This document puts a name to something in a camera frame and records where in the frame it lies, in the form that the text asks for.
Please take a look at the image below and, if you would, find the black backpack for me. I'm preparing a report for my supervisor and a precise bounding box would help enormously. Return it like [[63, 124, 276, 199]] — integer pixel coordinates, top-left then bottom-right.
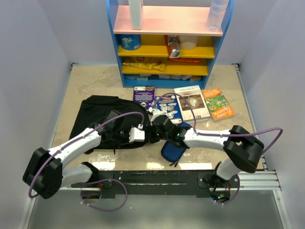
[[69, 95, 150, 150]]

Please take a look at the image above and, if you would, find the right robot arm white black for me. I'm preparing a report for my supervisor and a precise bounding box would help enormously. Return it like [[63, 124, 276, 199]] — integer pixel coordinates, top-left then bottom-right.
[[151, 115, 264, 187]]

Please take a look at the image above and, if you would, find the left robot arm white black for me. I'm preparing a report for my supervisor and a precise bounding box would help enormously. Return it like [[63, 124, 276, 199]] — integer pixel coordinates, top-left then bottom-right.
[[22, 125, 110, 199]]

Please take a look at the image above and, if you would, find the yellow chips bag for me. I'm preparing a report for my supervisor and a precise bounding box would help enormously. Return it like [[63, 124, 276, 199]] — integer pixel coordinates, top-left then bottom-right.
[[122, 56, 165, 71]]

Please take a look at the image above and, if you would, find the silver orange snack bag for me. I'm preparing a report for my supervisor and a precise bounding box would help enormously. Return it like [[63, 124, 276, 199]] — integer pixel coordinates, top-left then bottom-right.
[[166, 35, 181, 58]]

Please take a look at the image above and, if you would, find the blue zip pencil case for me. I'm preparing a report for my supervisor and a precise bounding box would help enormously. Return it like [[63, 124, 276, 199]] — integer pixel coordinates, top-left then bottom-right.
[[161, 122, 192, 165]]

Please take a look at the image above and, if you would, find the blue comic book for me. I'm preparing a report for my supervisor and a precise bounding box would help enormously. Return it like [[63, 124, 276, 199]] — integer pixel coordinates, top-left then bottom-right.
[[155, 95, 183, 125]]

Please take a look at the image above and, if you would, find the purple book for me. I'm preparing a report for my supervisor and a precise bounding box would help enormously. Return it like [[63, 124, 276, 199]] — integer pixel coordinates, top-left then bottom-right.
[[133, 85, 155, 111]]

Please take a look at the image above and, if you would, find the white coffee cover book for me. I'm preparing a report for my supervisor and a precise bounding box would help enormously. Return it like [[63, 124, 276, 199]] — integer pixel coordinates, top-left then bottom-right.
[[174, 85, 210, 123]]

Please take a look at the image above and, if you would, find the orange treehouse book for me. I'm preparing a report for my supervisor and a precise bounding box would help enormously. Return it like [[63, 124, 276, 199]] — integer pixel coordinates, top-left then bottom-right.
[[202, 88, 235, 122]]

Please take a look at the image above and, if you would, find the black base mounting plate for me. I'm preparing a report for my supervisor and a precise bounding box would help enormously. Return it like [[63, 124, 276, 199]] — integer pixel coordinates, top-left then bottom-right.
[[72, 170, 239, 198]]

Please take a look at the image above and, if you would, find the orange flat box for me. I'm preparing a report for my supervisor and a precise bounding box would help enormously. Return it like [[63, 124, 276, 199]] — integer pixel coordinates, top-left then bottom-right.
[[168, 58, 201, 63]]

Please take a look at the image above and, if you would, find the blue shelf unit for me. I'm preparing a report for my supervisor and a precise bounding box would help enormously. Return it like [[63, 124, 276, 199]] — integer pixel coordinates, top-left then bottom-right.
[[106, 0, 234, 89]]

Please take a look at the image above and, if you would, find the white plastic tub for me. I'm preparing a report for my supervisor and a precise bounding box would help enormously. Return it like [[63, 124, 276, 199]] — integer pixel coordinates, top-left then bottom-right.
[[178, 35, 198, 50]]

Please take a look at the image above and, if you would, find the blue round tin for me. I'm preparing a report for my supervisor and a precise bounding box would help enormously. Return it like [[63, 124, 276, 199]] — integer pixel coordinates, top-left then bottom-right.
[[120, 34, 142, 51]]

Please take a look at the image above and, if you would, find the white carton on shelf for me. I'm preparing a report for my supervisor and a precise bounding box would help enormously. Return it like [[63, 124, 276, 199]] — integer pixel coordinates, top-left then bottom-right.
[[128, 0, 143, 30]]

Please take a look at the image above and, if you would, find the clear plastic bottle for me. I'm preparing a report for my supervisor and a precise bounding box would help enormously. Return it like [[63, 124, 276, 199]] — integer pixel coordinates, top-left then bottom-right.
[[206, 0, 229, 31]]

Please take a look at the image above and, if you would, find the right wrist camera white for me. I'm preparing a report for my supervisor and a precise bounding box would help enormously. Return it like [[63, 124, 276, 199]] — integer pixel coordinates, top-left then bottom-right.
[[148, 107, 167, 123]]

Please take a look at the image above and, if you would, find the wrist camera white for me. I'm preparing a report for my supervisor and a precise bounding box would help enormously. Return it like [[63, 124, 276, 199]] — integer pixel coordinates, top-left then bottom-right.
[[129, 124, 145, 143], [148, 107, 167, 123]]

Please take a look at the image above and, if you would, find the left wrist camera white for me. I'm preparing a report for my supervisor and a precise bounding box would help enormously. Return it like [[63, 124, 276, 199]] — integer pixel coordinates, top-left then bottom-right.
[[129, 124, 145, 143]]

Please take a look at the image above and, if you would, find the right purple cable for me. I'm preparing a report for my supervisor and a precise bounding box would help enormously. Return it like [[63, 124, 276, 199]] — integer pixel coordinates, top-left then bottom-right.
[[150, 93, 284, 206]]

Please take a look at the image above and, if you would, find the aluminium rail frame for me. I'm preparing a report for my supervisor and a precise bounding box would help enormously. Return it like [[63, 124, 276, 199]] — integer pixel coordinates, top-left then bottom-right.
[[18, 62, 292, 229]]

